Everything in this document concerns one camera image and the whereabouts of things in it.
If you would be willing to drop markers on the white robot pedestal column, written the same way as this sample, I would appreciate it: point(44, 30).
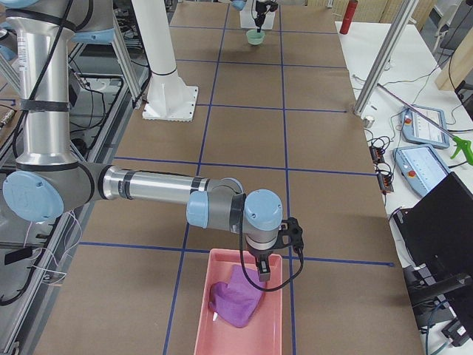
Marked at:
point(168, 97)

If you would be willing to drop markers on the clear plastic storage box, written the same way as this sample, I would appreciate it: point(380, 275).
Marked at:
point(245, 18)

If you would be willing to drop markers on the green handled reach grabber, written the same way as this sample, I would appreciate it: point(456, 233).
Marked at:
point(462, 145)

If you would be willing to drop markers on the purple microfibre cloth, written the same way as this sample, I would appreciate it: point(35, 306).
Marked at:
point(234, 301)

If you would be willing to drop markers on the mint green bowl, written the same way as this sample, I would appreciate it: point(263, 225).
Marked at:
point(255, 37)

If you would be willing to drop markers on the pink plastic tray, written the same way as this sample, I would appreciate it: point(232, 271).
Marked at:
point(263, 334)

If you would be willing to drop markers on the teach pendant tablet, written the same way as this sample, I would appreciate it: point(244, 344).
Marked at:
point(417, 130)
point(421, 166)

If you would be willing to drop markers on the near teach pendant tablet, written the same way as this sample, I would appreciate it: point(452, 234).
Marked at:
point(421, 166)

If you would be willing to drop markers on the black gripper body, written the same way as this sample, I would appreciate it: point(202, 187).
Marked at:
point(261, 11)
point(262, 256)

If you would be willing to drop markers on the black laptop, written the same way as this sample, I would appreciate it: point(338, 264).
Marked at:
point(437, 231)

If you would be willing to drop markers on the red metal bottle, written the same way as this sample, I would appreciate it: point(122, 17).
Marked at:
point(348, 16)

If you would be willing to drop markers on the aluminium frame post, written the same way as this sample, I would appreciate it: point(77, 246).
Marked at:
point(394, 33)

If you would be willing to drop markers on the far teach pendant tablet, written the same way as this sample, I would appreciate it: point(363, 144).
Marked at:
point(417, 130)

